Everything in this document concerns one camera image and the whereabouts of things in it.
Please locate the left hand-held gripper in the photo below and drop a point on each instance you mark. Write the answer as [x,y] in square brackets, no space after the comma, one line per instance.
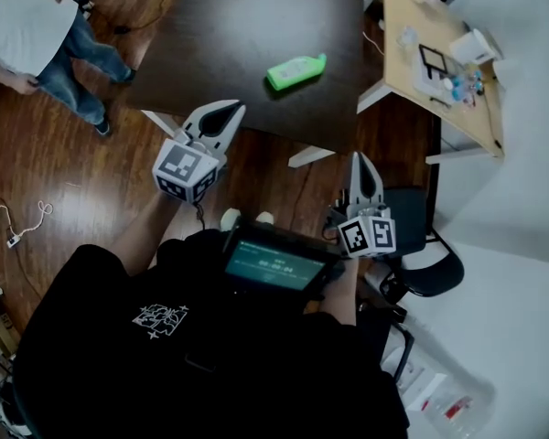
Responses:
[178,165]

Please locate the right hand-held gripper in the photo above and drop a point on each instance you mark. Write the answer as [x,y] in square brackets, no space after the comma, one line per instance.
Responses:
[368,236]

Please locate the green plastic bottle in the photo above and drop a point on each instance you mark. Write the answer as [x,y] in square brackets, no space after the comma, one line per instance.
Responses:
[293,72]

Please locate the person's right forearm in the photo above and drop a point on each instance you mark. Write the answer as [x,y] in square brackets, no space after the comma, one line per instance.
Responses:
[341,295]

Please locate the person's left forearm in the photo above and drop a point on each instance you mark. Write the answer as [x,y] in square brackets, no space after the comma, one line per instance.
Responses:
[146,231]

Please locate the blue label water bottle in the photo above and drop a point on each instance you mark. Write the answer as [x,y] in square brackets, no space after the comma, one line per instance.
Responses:
[459,88]
[476,82]

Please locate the black office chair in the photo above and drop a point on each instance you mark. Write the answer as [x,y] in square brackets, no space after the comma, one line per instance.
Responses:
[412,217]

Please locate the dark brown table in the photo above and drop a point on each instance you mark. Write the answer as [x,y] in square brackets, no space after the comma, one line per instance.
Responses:
[238,39]

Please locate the person's white shoe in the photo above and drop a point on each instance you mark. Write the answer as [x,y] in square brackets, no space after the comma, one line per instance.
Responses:
[229,217]
[265,217]

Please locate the black chest-mounted tablet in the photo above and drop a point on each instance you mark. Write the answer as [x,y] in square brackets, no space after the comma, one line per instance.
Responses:
[274,268]

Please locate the clear glass cup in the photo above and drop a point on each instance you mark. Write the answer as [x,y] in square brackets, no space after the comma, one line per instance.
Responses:
[407,38]

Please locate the light wooden table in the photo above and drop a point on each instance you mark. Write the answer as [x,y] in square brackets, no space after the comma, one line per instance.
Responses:
[402,12]

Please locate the white power strip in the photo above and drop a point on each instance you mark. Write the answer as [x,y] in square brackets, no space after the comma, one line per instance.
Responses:
[13,241]

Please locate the clear plastic box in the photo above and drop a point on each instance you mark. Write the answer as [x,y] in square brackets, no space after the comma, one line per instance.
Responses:
[453,405]

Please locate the person's black shirt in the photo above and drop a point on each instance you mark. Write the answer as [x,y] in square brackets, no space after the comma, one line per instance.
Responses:
[164,373]

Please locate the black picture frame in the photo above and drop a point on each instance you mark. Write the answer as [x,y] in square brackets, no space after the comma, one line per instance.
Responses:
[432,60]

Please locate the black metal chair frame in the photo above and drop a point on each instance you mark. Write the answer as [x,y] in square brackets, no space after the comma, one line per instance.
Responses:
[405,345]

